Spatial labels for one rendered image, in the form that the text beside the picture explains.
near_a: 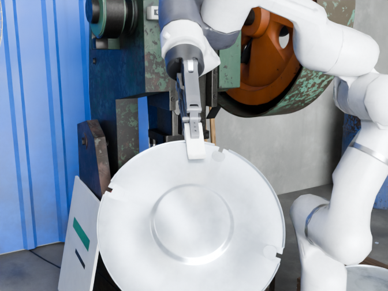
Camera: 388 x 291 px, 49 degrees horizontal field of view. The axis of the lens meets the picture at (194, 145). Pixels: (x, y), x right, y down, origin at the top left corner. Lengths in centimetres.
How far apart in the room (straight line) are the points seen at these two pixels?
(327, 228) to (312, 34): 42
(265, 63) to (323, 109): 211
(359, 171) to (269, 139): 247
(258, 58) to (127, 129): 62
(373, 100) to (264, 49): 89
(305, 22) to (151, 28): 66
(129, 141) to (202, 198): 113
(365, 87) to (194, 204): 50
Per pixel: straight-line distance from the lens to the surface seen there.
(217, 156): 73
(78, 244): 205
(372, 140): 105
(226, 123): 320
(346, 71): 102
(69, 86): 266
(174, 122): 156
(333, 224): 101
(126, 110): 176
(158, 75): 147
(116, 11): 146
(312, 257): 112
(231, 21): 89
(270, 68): 177
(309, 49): 96
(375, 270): 189
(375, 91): 98
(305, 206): 110
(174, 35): 84
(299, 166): 377
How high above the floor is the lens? 120
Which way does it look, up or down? 13 degrees down
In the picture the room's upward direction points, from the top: straight up
